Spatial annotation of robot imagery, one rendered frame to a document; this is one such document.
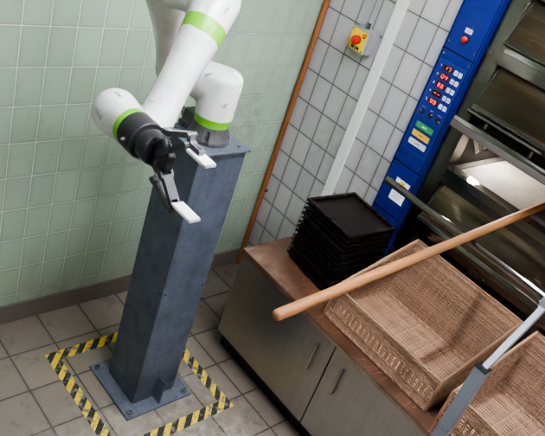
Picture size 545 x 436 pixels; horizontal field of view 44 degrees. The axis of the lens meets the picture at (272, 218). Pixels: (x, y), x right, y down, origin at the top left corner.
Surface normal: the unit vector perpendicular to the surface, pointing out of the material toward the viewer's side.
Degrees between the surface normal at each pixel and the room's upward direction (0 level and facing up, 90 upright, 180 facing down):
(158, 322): 90
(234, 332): 90
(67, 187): 90
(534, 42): 70
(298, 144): 90
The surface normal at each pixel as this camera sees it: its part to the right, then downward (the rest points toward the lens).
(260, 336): -0.73, 0.16
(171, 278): 0.63, 0.56
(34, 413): 0.29, -0.81
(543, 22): -0.58, -0.13
